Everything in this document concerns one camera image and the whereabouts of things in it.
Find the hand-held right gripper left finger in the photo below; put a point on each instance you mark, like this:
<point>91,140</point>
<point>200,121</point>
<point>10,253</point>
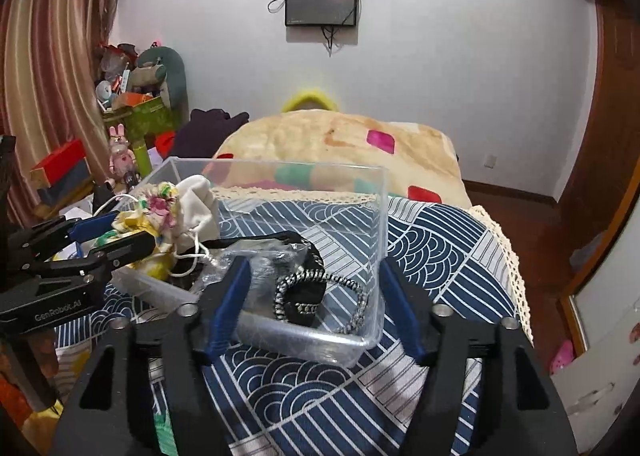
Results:
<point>231,306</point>

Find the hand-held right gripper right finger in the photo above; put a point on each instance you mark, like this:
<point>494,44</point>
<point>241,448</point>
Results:
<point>400,308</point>

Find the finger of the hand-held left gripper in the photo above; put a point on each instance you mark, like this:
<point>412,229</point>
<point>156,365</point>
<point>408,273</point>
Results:
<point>127,247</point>
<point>95,229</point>

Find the floral yellow cloth pouch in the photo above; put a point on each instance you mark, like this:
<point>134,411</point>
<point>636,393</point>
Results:
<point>150,216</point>

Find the clear plastic storage box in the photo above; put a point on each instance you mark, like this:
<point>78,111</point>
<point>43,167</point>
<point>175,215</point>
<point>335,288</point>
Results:
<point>310,339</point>

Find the clear plastic wrapper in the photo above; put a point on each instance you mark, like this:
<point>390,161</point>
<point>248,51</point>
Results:
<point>267,263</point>

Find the red and blue box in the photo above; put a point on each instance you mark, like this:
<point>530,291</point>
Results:
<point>62,171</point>

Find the pink bunny figurine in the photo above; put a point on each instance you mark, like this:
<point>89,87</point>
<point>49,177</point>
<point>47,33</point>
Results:
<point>121,156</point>

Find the blue wave-pattern bed cover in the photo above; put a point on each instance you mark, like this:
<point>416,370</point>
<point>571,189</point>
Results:
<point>300,396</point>

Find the green patterned box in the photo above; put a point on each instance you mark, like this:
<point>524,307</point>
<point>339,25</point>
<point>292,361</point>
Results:
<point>145,118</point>

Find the dark purple clothing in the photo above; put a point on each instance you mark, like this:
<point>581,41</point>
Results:
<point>210,133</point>

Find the pile of small toys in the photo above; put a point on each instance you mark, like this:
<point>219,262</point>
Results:
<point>117,73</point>

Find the striped red curtain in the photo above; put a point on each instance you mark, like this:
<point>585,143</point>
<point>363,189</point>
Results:
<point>50,76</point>

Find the pink slipper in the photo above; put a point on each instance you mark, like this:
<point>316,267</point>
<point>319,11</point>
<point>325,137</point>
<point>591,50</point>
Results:
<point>561,357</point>

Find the green dinosaur plush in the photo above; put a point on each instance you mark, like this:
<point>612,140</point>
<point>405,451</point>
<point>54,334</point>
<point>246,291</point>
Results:
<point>167,73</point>

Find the beige blanket with coloured squares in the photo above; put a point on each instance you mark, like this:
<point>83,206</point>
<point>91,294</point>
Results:
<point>320,146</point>

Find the white cabinet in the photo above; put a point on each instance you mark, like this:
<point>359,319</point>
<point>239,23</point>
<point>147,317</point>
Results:
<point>600,336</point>

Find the yellow plush item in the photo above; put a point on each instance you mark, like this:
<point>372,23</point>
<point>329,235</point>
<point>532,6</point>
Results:
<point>310,102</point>

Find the wooden door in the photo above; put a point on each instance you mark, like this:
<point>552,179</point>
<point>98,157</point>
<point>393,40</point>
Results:
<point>600,101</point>

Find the wall socket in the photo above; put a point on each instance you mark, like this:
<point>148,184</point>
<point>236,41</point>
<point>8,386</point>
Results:
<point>491,161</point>

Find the small black wall screen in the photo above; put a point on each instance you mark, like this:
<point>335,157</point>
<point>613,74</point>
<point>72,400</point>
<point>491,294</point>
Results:
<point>321,2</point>

